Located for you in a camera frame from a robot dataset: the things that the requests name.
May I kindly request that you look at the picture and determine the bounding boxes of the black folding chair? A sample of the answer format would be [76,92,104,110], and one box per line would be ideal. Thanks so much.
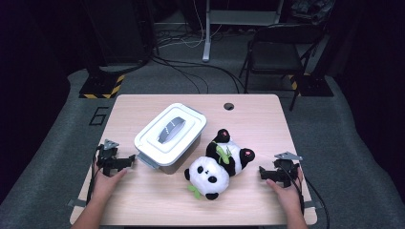
[238,23,323,113]

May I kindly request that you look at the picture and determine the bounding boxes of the black floor cables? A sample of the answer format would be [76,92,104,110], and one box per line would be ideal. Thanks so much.
[152,27,246,95]

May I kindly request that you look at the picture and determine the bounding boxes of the white metal stand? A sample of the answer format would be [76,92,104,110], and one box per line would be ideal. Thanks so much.
[202,0,285,63]

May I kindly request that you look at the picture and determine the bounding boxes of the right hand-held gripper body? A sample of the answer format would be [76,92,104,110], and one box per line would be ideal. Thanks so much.
[273,151,304,189]

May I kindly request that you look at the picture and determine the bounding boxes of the left hand-held gripper black cable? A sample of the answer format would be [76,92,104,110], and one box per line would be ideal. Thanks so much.
[85,144,104,205]

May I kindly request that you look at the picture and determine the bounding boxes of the panda plush toy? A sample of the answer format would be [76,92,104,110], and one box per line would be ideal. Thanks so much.
[183,128,257,201]

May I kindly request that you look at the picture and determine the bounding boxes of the gray table bracket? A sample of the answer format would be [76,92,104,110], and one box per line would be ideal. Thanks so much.
[304,199,323,210]
[67,198,88,208]

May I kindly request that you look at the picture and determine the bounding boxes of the clear plastic storage box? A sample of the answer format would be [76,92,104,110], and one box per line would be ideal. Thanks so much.
[137,133,203,176]

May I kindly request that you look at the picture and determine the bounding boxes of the right hand-held gripper black cable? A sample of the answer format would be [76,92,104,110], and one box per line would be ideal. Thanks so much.
[288,160,330,229]

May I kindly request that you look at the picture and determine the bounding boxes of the hand-held gripper black cable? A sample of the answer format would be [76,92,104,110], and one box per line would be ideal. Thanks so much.
[85,144,104,205]
[288,160,330,229]

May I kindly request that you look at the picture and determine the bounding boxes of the black stand base, yellow stripes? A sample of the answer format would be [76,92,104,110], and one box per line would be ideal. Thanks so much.
[78,68,126,100]
[288,73,335,98]

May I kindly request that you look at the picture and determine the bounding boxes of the person's right hand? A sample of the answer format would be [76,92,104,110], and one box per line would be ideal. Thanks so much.
[265,167,306,214]

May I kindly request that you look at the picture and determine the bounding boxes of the person's left hand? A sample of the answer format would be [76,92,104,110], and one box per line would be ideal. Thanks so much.
[92,168,128,202]

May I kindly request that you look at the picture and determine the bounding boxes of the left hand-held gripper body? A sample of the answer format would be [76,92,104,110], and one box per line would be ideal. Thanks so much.
[96,138,128,177]

